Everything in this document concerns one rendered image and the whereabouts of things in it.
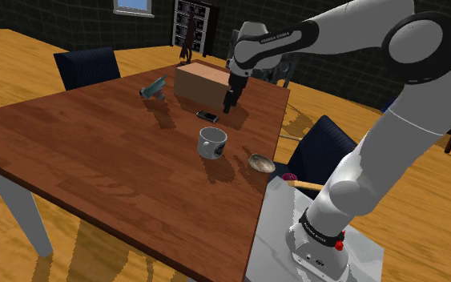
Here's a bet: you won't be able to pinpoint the brown cardboard box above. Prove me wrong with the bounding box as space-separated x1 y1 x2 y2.
173 62 232 111

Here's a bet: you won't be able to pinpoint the grey chair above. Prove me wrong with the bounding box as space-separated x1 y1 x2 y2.
250 54 299 89

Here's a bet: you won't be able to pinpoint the black remote control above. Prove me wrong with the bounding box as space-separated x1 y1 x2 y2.
195 110 220 124

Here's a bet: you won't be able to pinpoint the dark brown figure statue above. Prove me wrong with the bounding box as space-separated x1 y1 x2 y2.
177 10 199 66

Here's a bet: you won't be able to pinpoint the white mug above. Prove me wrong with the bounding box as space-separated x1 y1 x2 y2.
197 127 228 160

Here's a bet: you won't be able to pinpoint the dark shelf unit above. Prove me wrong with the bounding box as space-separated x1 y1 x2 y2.
171 0 220 58

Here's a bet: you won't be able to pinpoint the small grey-brown bowl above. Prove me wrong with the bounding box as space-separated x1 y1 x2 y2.
248 153 276 174

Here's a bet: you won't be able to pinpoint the teal spray bottle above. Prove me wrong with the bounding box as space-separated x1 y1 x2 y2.
139 75 168 101

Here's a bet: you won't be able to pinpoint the dark blue chair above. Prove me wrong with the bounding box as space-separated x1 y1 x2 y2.
53 46 122 92
286 115 359 201

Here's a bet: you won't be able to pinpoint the light wooden bar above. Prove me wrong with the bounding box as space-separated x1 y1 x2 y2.
285 179 324 192

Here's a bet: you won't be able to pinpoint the brown wooden table grey legs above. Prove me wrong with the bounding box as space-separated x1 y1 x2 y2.
0 58 292 282

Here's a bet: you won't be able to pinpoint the grey robot stand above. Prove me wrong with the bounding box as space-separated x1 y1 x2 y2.
244 175 385 282

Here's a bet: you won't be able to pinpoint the window with white frame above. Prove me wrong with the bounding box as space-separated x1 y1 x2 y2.
112 0 155 18

